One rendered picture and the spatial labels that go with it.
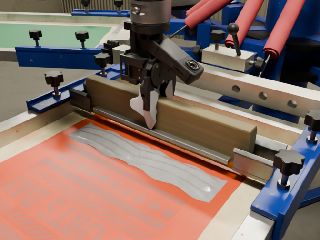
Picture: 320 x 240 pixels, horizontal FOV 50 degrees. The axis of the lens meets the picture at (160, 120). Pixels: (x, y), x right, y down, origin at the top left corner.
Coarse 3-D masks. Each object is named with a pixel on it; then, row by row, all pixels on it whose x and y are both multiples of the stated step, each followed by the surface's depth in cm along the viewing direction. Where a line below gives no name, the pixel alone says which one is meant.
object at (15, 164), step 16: (112, 128) 79; (128, 128) 79; (48, 144) 73; (64, 144) 73; (80, 144) 73; (144, 144) 73; (16, 160) 68; (32, 160) 68; (112, 160) 68; (0, 176) 64
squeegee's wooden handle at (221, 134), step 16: (96, 80) 77; (112, 80) 76; (96, 96) 79; (112, 96) 75; (128, 96) 72; (160, 96) 69; (128, 112) 74; (160, 112) 68; (176, 112) 66; (192, 112) 64; (208, 112) 63; (160, 128) 70; (176, 128) 67; (192, 128) 65; (208, 128) 62; (224, 128) 60; (240, 128) 59; (256, 128) 59; (208, 144) 64; (224, 144) 62; (240, 144) 60
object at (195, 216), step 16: (160, 144) 73; (192, 160) 68; (208, 160) 68; (144, 176) 64; (224, 176) 64; (240, 176) 64; (176, 192) 60; (224, 192) 60; (192, 208) 56; (208, 208) 56; (176, 224) 53; (192, 224) 53
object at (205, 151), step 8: (96, 112) 79; (104, 112) 77; (112, 112) 77; (120, 120) 75; (128, 120) 74; (136, 128) 73; (144, 128) 71; (152, 128) 71; (160, 136) 69; (168, 136) 68; (176, 136) 68; (176, 144) 67; (184, 144) 66; (192, 144) 66; (200, 152) 64; (208, 152) 63; (216, 152) 63; (224, 160) 62
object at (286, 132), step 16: (176, 96) 86; (192, 96) 85; (32, 112) 78; (48, 112) 79; (64, 112) 83; (224, 112) 79; (240, 112) 78; (256, 112) 78; (0, 128) 72; (16, 128) 73; (32, 128) 77; (272, 128) 73; (288, 128) 72; (304, 128) 72; (0, 144) 71; (288, 144) 73; (256, 224) 49; (272, 224) 49
